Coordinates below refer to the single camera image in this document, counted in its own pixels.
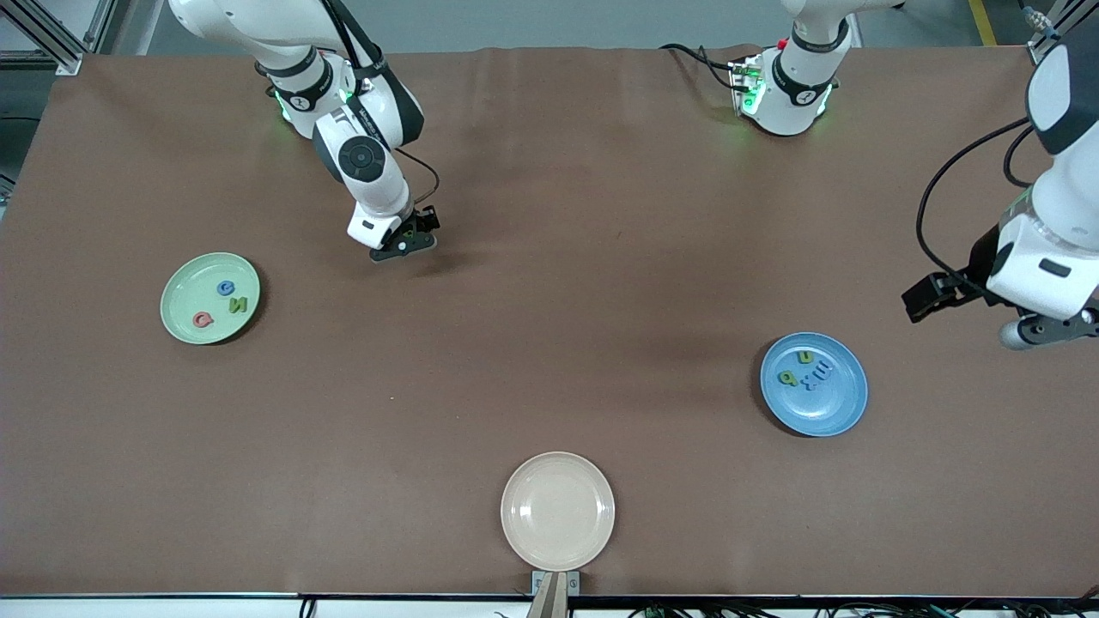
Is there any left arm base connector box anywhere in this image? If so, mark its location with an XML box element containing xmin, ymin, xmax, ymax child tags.
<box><xmin>728</xmin><ymin>56</ymin><xmax>767</xmax><ymax>117</ymax></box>

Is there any blue plate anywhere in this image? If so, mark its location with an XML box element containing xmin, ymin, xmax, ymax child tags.
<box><xmin>759</xmin><ymin>332</ymin><xmax>869</xmax><ymax>438</ymax></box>

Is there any green plate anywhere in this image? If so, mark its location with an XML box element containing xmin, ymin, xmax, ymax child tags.
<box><xmin>160</xmin><ymin>251</ymin><xmax>261</xmax><ymax>346</ymax></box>

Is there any beige plate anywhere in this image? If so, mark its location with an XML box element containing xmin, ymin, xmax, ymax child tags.
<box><xmin>501</xmin><ymin>451</ymin><xmax>616</xmax><ymax>573</ymax></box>

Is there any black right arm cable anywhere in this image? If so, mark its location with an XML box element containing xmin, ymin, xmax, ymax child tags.
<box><xmin>393</xmin><ymin>147</ymin><xmax>441</xmax><ymax>208</ymax></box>

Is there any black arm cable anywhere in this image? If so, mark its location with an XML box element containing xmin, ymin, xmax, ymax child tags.
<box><xmin>393</xmin><ymin>147</ymin><xmax>441</xmax><ymax>208</ymax></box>
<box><xmin>915</xmin><ymin>118</ymin><xmax>1032</xmax><ymax>285</ymax></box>

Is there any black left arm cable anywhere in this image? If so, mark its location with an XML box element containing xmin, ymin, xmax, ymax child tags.
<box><xmin>915</xmin><ymin>118</ymin><xmax>1032</xmax><ymax>285</ymax></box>

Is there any aluminium frame post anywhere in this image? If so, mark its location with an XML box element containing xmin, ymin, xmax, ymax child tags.
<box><xmin>1022</xmin><ymin>0</ymin><xmax>1099</xmax><ymax>66</ymax></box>
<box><xmin>0</xmin><ymin>0</ymin><xmax>83</xmax><ymax>76</ymax></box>

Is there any black base cable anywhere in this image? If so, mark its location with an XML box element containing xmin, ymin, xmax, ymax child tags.
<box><xmin>659</xmin><ymin>43</ymin><xmax>741</xmax><ymax>92</ymax></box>

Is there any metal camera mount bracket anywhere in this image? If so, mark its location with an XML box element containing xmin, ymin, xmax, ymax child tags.
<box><xmin>525</xmin><ymin>570</ymin><xmax>581</xmax><ymax>618</ymax></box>

